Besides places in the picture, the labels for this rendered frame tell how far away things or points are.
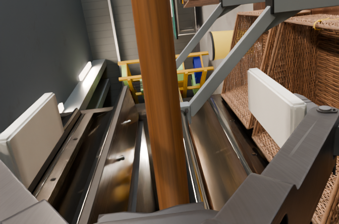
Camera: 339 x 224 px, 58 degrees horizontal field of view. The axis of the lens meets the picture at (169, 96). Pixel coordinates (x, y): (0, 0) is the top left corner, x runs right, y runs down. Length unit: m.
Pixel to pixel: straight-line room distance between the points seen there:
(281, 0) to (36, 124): 0.57
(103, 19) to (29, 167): 8.82
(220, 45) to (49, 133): 3.50
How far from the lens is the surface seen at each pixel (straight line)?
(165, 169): 0.28
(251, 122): 1.36
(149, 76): 0.24
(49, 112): 0.20
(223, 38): 3.69
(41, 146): 0.19
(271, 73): 1.25
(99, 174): 0.94
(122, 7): 8.87
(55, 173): 1.33
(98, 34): 9.06
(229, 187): 1.07
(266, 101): 0.18
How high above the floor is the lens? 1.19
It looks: 1 degrees down
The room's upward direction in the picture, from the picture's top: 97 degrees counter-clockwise
